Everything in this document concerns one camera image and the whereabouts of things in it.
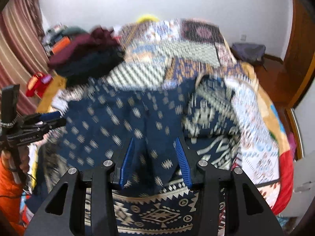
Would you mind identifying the wooden room door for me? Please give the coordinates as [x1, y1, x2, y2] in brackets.
[283, 0, 315, 109]

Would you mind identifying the maroon folded garment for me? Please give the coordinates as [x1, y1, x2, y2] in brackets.
[48, 27, 121, 70]

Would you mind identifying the brown striped curtain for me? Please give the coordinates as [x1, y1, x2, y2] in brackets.
[0, 0, 53, 118]

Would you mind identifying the wooden lap desk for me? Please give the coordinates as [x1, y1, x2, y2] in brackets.
[37, 75, 67, 112]

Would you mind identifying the dark folded garment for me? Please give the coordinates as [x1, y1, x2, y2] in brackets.
[55, 47, 126, 85]

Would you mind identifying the orange box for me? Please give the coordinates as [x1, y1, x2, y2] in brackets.
[52, 37, 70, 53]

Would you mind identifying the white heart print sliding door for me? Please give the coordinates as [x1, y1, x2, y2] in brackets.
[292, 106, 315, 217]

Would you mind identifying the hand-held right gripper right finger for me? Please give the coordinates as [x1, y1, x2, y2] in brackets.
[173, 138, 283, 236]

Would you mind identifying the pile of clutter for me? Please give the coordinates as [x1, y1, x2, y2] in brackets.
[43, 23, 69, 45]

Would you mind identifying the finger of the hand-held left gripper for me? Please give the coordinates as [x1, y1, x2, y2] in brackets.
[32, 117, 67, 134]
[17, 111, 63, 126]

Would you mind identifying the patchwork print bedsheet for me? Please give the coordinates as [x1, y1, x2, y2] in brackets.
[108, 18, 244, 91]

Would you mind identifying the yellow plush item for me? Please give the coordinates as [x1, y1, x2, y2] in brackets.
[136, 13, 160, 24]

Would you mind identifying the dark green bundle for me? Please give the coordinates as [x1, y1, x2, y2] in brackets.
[61, 26, 92, 39]

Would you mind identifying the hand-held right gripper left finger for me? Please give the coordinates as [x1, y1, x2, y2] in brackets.
[25, 137, 136, 236]

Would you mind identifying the person's left hand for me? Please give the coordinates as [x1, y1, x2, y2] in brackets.
[19, 146, 31, 174]

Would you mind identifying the red plush toy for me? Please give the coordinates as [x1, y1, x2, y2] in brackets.
[26, 72, 53, 97]

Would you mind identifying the navy patterned hooded garment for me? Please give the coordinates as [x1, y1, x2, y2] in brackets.
[26, 75, 246, 236]

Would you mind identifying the orange printed blanket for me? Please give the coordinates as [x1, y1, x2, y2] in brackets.
[221, 61, 296, 217]

